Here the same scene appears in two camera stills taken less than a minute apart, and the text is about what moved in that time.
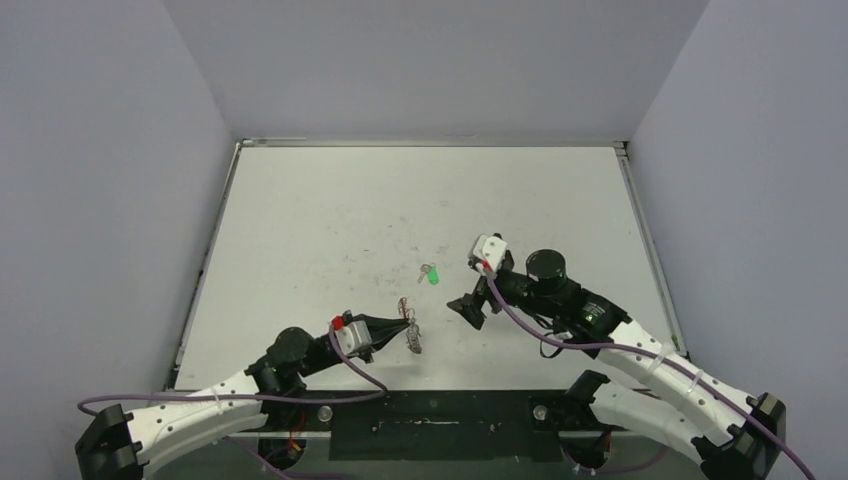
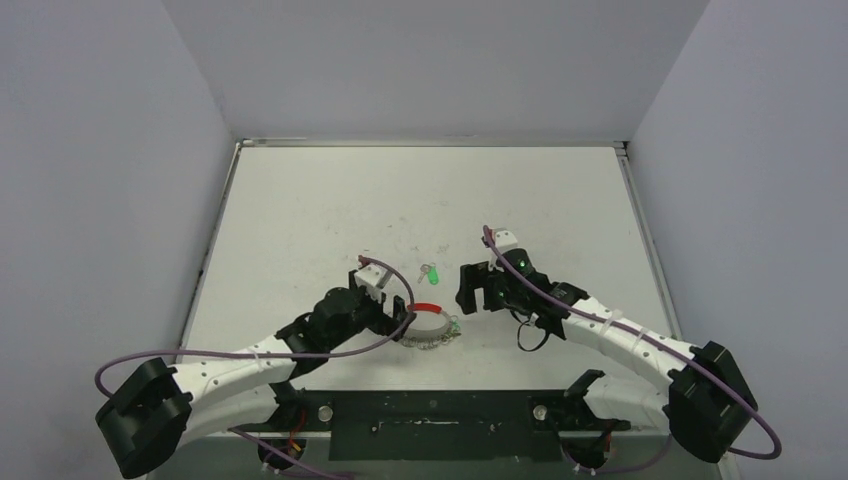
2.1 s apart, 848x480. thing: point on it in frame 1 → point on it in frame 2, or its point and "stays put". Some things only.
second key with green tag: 431,271 stays put
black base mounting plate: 447,425 stays put
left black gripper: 383,330 → 384,324
